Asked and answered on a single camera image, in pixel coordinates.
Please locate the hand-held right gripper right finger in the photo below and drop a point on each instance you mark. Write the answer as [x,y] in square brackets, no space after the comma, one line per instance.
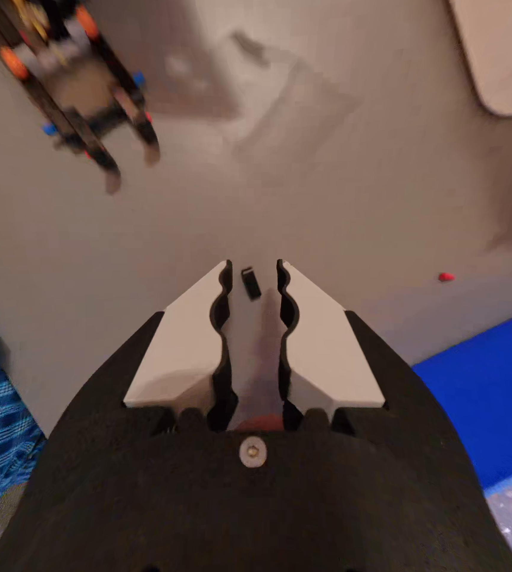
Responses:
[327,353]

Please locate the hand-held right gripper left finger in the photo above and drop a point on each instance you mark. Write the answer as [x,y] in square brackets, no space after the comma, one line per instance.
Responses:
[184,348]

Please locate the black lego piece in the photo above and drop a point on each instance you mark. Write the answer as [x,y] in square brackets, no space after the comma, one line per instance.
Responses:
[251,284]

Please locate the lego technic chassis assembly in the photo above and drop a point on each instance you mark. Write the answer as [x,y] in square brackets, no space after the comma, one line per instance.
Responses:
[77,102]

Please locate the red lego pin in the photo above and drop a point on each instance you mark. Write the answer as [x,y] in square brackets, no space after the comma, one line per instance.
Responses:
[446,277]

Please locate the blue mat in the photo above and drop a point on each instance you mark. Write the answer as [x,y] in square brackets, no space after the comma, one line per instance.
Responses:
[488,393]

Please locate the white monitor stand base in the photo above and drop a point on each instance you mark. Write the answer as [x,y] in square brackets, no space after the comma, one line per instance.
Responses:
[501,53]

